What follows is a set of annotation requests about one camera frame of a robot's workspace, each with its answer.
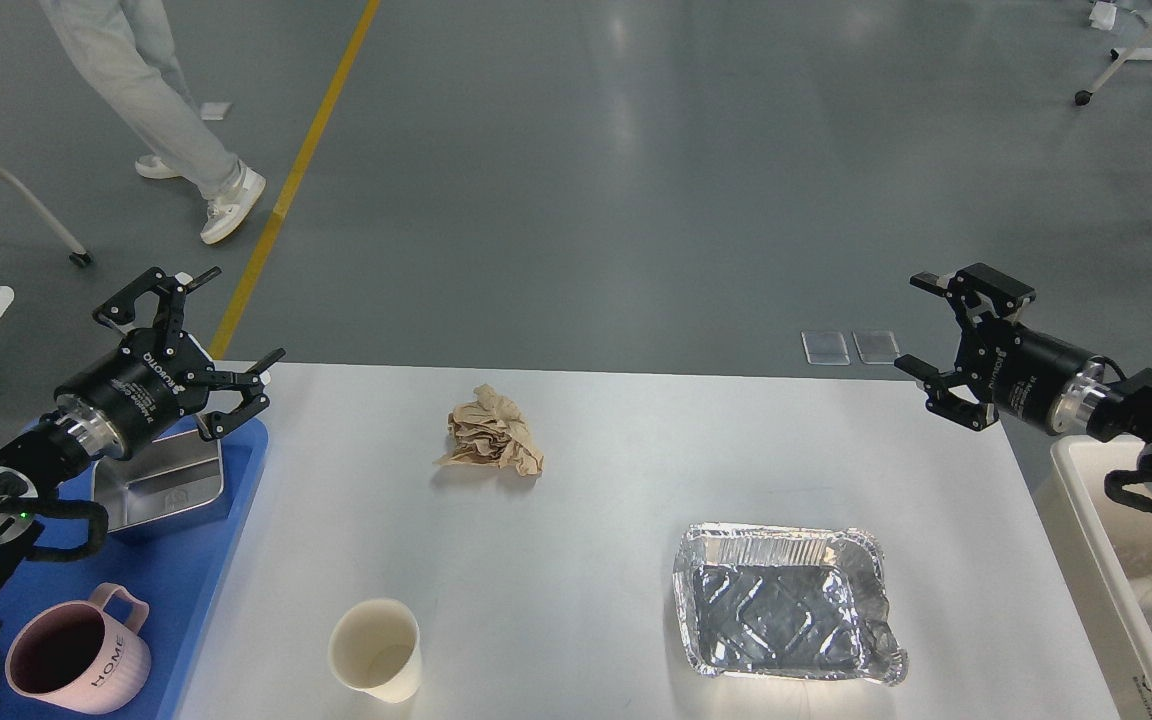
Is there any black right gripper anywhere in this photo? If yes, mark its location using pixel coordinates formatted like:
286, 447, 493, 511
893, 263, 1107, 435

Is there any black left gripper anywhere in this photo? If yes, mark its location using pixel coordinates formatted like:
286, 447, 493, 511
54, 265, 287, 461

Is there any stainless steel square tray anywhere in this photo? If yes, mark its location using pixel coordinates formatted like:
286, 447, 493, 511
91, 429, 232, 544

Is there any pink mug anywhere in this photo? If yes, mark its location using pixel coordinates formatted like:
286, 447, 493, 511
3, 582, 152, 715

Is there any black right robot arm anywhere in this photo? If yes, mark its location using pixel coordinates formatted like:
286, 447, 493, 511
895, 263, 1152, 514

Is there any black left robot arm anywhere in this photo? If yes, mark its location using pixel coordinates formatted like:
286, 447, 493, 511
0, 266, 285, 630

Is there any blue plastic tray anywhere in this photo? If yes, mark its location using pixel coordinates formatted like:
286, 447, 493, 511
0, 419, 268, 719

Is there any white plastic bin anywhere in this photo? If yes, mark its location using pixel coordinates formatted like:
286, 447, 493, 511
1033, 435, 1152, 719

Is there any crumpled brown paper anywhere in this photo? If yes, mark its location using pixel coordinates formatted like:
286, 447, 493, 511
435, 384, 545, 477

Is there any person in grey trousers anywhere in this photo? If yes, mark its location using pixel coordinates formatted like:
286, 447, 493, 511
38, 1, 266, 245

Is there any aluminium foil tray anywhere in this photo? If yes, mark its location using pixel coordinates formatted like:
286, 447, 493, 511
672, 521, 909, 685

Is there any cream paper cup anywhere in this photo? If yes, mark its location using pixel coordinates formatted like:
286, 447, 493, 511
326, 598, 422, 705

